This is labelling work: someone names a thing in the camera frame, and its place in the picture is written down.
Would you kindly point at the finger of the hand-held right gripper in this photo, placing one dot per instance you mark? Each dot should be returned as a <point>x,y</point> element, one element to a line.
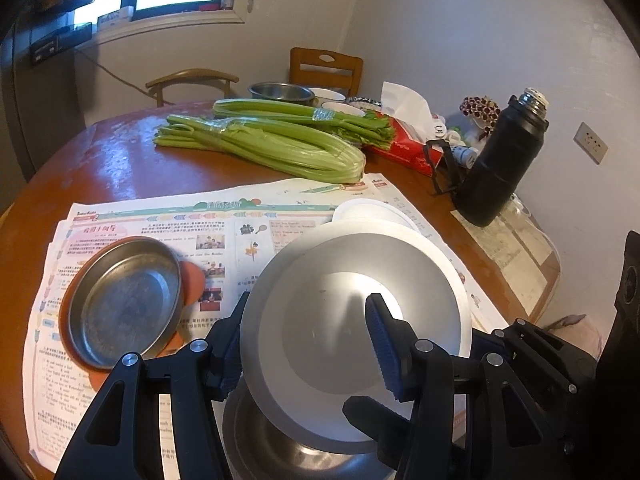
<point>375,425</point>
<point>545,355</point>

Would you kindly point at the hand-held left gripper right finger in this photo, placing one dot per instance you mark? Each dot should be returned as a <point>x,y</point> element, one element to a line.
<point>385,345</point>

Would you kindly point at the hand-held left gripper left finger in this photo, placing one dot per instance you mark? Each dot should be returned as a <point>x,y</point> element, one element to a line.
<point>225,355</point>

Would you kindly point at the brown plastic plate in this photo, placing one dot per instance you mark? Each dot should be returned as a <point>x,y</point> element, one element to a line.
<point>194,285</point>

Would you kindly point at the wide steel bowl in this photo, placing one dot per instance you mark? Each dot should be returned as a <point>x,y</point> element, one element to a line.
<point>280,452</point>

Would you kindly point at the shallow steel plate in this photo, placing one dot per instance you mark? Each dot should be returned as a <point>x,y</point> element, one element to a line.
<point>125,305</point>

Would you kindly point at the pink cloth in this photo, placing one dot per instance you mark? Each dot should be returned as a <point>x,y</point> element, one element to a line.
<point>575,332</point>

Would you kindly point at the printed paper sheet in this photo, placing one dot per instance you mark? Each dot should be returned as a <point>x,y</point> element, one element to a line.
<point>510,240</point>

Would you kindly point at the printed newspaper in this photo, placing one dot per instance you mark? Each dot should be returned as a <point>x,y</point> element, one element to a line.
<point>165,220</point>

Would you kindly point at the black thermos bottle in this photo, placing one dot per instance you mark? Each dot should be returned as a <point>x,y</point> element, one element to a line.
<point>495,170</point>

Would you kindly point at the red tissue pack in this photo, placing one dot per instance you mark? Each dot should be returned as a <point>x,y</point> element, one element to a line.
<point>405,152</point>

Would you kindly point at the small white bottle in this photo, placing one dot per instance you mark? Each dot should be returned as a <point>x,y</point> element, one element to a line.
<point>465,155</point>

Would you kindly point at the thick celery bunch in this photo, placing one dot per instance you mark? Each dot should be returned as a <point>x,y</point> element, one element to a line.
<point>280,150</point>

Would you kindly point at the patterned rim bowl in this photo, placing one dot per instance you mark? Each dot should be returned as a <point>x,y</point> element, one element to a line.
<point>365,102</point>

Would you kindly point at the slim celery bunch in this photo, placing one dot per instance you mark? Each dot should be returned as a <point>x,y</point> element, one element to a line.
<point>270,110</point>

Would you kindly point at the leopard print cloth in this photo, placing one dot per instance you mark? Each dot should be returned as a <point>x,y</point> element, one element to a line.
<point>480,107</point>

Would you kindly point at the white enamel bowl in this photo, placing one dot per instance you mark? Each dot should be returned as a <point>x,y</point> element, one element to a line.
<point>330,95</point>

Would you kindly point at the deep steel bowl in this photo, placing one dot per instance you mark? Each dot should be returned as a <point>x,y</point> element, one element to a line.
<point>280,92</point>

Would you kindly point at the curved back wooden chair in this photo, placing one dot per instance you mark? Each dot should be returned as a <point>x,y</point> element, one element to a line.
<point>190,76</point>

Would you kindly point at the slat back wooden chair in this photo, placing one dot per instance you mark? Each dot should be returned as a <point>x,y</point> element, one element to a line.
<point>305,67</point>

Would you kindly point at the grey refrigerator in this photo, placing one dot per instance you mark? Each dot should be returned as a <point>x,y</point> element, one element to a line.
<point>30,110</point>

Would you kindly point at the small white box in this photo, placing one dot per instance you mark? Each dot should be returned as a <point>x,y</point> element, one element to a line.
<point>115,15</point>

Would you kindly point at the wall socket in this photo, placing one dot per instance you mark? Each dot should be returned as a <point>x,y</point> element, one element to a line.
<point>591,142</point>

